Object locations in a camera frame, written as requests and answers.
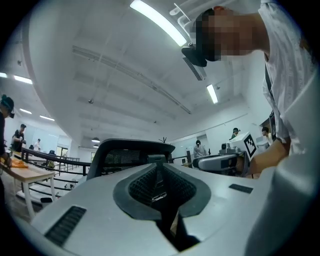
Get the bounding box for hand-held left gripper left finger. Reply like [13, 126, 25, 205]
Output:
[31, 162, 180, 256]

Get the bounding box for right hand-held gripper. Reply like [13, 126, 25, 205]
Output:
[192, 131, 259, 176]

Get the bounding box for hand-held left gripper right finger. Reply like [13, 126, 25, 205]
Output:
[162, 162, 263, 256]

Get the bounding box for black mesh office chair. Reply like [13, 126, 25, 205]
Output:
[86, 138, 176, 181]

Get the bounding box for person's right forearm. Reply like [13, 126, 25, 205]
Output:
[249, 139, 292, 176]

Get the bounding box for person's right hand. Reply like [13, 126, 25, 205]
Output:
[236, 156, 246, 176]

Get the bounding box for black railing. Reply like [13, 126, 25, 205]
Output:
[21, 146, 92, 176]

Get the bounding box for wooden table with white legs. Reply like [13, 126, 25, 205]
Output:
[0, 149, 56, 219]

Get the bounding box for orange item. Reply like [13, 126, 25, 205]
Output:
[9, 159, 30, 170]

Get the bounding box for ceiling air vent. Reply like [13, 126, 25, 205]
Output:
[182, 56, 207, 82]

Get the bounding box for person's head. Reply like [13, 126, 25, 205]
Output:
[190, 6, 271, 62]

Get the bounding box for person in white shirt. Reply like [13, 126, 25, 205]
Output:
[258, 0, 320, 161]

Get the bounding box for long ceiling light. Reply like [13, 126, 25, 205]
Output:
[129, 0, 188, 47]

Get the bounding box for white ceiling pipes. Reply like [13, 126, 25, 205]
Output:
[169, 0, 201, 29]

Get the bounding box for grey shoulder strap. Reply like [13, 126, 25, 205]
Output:
[264, 65, 277, 107]

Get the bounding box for black head-worn camera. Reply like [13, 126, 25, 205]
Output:
[181, 8, 216, 68]

